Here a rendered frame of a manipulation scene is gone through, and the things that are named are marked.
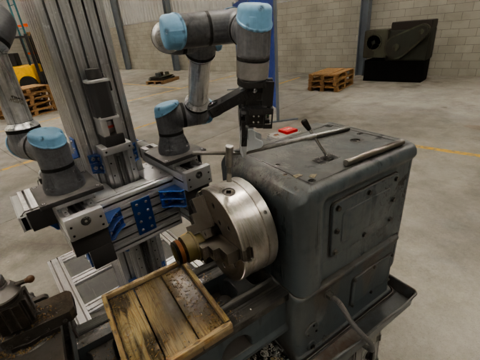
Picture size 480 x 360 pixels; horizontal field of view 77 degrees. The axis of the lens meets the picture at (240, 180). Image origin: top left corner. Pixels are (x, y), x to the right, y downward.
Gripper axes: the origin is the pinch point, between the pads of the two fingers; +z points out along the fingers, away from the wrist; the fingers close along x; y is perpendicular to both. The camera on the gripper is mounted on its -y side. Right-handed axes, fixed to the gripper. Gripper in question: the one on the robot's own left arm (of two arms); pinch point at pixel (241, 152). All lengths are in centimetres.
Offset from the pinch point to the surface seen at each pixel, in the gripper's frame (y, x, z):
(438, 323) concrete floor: 122, 18, 131
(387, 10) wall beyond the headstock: 496, 919, 58
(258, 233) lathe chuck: 4.3, -10.9, 20.5
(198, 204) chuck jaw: -13.0, 2.0, 19.8
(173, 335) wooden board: -21, -25, 46
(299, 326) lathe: 20, -17, 60
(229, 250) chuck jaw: -3.9, -13.5, 23.9
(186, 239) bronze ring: -16.4, -8.0, 24.8
